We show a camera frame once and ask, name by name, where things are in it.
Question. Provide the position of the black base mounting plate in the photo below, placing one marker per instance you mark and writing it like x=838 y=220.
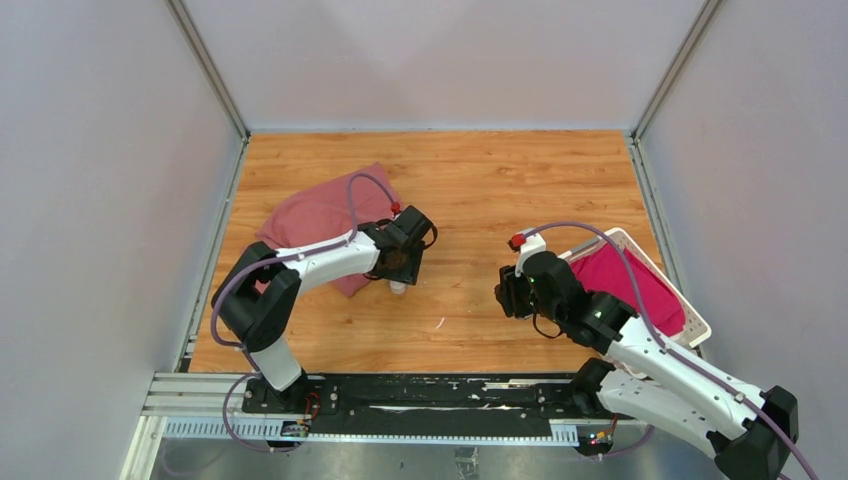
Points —
x=434 y=405

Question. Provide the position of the white pipe elbow fitting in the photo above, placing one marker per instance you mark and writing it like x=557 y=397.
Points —
x=397 y=288

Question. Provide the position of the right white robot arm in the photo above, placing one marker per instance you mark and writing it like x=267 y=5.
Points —
x=748 y=432

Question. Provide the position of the dusty pink cloth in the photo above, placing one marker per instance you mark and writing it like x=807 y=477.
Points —
x=322 y=212

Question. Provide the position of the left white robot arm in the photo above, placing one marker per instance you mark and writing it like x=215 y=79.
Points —
x=257 y=298

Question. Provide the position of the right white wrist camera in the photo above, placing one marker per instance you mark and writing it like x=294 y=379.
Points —
x=525 y=244

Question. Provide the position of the white plastic basket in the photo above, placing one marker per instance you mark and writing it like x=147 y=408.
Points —
x=672 y=314

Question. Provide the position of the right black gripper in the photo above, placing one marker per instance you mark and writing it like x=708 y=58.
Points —
x=509 y=292

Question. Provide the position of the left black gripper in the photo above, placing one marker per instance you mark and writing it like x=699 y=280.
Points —
x=407 y=274

